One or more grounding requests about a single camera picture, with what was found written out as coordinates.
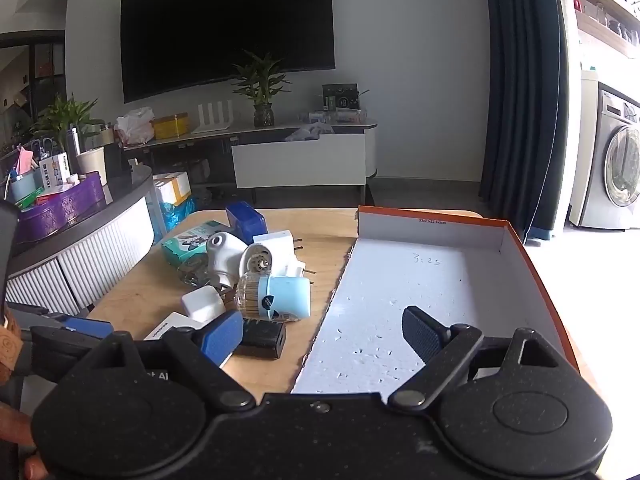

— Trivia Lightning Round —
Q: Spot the white printed packet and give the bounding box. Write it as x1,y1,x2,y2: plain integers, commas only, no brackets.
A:
39,152,71,191

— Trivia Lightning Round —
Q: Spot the light blue toothpick holder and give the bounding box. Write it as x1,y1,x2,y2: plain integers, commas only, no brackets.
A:
235,271,312,321

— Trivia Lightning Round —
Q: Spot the white television cabinet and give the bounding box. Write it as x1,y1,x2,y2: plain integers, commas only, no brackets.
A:
122,119,379,204

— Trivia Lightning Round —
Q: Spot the dark green box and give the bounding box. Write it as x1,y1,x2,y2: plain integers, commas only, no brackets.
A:
322,83,361,111

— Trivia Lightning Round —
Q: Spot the white charger with plug prongs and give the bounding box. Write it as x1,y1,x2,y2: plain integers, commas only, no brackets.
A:
252,230,304,261

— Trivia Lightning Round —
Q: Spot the bamboo plant in dark vase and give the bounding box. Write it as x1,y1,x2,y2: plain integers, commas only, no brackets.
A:
231,50,292,128

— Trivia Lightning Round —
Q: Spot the white plastic bag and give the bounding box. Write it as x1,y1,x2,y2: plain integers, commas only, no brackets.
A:
115,106,156,147

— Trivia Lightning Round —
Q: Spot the curved counter with ribbed side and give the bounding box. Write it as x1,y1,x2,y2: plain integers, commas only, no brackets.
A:
0,165,156,316

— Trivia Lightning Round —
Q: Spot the wooden wall shelf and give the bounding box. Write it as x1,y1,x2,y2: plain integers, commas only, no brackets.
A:
567,0,640,61

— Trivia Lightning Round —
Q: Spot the white router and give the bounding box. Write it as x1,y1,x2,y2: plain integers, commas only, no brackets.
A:
192,101,235,135

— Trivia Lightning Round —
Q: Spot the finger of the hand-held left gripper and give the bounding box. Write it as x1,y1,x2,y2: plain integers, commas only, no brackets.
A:
30,312,116,367

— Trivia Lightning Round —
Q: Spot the black television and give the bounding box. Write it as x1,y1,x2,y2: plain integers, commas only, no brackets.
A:
120,0,336,105

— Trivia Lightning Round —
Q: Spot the grey cloth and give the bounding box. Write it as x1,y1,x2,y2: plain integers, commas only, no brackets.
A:
285,125,335,142

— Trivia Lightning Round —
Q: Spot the yellow tin box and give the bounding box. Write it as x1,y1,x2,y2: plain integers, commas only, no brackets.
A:
151,112,190,141

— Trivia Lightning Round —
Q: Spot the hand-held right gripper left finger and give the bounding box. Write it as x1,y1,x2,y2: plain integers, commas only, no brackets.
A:
82,309,258,413

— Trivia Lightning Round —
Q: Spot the blue plastic bag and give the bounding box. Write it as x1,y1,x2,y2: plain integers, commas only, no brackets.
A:
157,197,198,241

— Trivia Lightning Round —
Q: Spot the person's left hand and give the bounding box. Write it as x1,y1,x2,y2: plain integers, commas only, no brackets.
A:
0,400,51,480

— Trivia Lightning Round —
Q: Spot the dark blue curtain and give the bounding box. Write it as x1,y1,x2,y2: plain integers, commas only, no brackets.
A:
477,0,571,243

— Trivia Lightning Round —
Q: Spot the white vaporizer with leaf logo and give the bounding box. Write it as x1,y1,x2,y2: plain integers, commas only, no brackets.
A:
205,231,249,288

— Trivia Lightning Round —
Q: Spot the white cube charger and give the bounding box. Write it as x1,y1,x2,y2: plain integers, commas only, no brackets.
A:
181,286,227,323

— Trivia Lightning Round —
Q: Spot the white and yellow carton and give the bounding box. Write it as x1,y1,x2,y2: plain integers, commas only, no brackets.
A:
152,171,193,207

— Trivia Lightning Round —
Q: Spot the white round plug-in device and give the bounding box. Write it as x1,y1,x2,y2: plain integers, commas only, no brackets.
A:
239,242,275,281

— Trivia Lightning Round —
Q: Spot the clear plastic box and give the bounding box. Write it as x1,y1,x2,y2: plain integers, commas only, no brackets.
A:
300,109,368,125

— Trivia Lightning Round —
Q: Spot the blue plastic box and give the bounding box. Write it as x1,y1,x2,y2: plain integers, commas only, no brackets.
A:
225,201,268,245

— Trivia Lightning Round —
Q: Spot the teal cartoon bandage box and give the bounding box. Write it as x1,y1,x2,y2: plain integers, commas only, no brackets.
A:
161,220,236,268

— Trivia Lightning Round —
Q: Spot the white cup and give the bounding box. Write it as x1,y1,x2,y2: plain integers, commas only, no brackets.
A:
76,146,108,186

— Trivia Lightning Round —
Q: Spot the silver washing machine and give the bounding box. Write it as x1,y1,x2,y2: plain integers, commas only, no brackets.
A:
569,71,640,232

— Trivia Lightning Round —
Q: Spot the orange and white shoebox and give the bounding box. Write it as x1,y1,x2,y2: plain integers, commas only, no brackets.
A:
290,205,581,395

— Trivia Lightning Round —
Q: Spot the purple tray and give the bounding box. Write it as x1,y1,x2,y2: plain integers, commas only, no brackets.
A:
17,171,106,243

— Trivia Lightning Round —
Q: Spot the black charger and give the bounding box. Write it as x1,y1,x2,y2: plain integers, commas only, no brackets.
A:
235,317,287,360

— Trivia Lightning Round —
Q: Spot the green leafy potted plant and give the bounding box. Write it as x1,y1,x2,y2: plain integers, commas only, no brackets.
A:
30,94,103,153

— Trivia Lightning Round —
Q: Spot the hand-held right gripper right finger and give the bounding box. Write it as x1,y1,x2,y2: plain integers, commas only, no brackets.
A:
387,305,577,411

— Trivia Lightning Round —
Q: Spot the white charger product box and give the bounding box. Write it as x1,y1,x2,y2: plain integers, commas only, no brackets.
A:
143,311,201,342

